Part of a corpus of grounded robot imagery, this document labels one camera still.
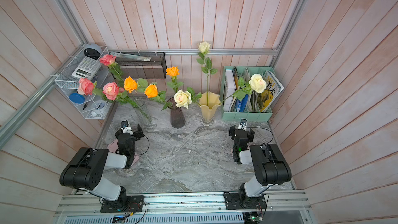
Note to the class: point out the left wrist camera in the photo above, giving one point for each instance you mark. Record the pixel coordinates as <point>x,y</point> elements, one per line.
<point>126,128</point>

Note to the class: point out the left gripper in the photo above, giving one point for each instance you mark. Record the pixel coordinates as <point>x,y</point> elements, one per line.
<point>136,134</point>

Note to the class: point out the clear glass vase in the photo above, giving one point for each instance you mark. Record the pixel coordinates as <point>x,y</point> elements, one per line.
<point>142,113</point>

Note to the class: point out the purple glass vase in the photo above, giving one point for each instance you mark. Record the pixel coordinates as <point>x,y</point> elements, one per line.
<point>177,118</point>

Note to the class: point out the white wire shelf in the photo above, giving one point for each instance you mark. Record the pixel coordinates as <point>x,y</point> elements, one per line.
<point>69,84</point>

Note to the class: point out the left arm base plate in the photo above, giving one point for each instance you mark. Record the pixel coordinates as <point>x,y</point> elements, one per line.
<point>131,204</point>

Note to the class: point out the black wire basket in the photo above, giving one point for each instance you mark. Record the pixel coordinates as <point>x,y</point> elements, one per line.
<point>152,70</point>

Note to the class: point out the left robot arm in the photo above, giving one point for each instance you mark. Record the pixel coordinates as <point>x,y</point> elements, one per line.
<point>85,170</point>

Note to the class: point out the blue folder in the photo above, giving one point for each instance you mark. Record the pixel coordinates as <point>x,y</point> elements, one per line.
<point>240,105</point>

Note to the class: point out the mint green file organizer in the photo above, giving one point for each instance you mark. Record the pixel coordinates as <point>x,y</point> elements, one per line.
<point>254,117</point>

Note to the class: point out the cream rose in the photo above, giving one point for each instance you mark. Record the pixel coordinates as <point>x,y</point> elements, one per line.
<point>205,62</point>
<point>186,98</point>
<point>256,84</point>

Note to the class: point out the orange rose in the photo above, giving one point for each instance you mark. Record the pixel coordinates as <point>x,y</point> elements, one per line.
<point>174,83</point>
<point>154,94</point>
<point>131,85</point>

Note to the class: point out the blue lid jar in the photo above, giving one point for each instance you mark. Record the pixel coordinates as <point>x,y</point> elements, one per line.
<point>77,98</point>

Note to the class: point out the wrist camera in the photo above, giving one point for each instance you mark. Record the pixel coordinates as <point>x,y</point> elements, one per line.
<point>243,125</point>
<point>126,128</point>

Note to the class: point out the paper strip on basket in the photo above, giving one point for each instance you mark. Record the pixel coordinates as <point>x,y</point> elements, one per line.
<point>130,56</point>

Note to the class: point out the pink case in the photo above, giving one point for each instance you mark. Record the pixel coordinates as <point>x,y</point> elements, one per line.
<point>113,147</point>

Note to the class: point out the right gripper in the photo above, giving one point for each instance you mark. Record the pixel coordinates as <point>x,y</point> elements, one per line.
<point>233,131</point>

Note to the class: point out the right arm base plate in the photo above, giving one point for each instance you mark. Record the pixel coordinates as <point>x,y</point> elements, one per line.
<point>237,201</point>

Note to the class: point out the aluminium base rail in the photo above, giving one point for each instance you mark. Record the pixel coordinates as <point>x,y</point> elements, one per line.
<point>283,207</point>

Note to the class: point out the pink rose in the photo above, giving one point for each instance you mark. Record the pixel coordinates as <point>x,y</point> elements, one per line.
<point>112,92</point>
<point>114,68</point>
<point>87,87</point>

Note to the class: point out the yellow magazine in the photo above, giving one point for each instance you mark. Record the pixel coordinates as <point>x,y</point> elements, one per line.
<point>273,88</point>

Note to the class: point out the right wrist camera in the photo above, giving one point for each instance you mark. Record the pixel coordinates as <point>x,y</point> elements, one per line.
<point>243,125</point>

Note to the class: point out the white desk calculator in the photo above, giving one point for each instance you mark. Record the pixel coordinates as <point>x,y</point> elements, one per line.
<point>86,69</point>

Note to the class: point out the yellow ruffled vase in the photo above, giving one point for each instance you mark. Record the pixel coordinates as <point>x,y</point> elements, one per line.
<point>209,102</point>

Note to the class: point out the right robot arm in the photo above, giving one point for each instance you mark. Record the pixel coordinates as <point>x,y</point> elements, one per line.
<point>270,166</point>

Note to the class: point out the white book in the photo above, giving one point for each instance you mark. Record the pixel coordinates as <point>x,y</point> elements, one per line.
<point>229,89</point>

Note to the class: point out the round grey alarm clock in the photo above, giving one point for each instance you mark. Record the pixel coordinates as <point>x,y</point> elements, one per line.
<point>92,51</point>

